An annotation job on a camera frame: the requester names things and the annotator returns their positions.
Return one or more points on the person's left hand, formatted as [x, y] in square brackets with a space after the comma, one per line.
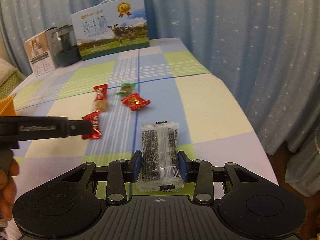
[7, 192]

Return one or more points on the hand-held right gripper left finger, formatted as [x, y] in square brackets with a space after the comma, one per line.
[136, 167]

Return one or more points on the checked tablecloth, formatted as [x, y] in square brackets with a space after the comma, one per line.
[200, 100]

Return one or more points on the white quilted cushion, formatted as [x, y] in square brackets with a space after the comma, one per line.
[6, 66]

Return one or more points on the orange plastic tray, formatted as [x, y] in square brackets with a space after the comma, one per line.
[7, 105]

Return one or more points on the green chevron cushion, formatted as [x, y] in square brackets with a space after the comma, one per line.
[11, 86]

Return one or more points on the green candy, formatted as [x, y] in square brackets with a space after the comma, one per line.
[126, 89]

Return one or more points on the blue star curtain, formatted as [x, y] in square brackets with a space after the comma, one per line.
[225, 30]

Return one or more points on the red and brown candy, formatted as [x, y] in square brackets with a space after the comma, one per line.
[101, 97]

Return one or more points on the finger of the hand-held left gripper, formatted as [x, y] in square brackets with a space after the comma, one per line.
[80, 128]

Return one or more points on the white product box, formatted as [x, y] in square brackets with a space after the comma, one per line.
[41, 55]

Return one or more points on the clear black sesame snack packet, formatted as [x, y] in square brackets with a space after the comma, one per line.
[157, 142]

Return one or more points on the blue lace-trimmed cloth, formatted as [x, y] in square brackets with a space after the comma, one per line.
[307, 165]

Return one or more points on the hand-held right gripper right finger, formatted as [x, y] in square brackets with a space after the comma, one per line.
[182, 167]

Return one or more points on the blue milk carton box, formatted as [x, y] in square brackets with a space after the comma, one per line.
[112, 27]

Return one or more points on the dark green glass humidifier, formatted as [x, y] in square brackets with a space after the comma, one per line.
[66, 50]

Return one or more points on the small red candy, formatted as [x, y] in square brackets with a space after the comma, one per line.
[95, 127]
[135, 102]

